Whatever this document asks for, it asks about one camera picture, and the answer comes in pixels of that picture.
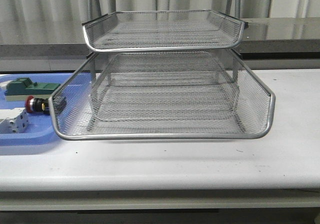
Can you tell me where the white circuit breaker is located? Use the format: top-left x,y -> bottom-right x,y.
0,108 -> 29,134

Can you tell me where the red emergency stop button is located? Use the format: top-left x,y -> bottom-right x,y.
25,95 -> 67,115

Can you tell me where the blue plastic tray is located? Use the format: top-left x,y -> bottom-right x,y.
0,73 -> 93,146

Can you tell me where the grey background counter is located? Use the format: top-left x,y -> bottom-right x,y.
0,17 -> 320,59

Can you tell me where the grey metal rack frame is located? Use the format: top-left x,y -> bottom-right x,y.
83,9 -> 248,135

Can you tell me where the silver mesh tray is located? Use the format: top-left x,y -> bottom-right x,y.
92,85 -> 239,122
49,49 -> 276,140
82,9 -> 246,52

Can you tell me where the green electrical switch block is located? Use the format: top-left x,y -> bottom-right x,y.
4,77 -> 60,101

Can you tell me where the silver mesh bottom tray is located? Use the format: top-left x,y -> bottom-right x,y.
92,85 -> 239,122

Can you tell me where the silver mesh top tray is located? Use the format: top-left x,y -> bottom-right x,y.
82,9 -> 246,52

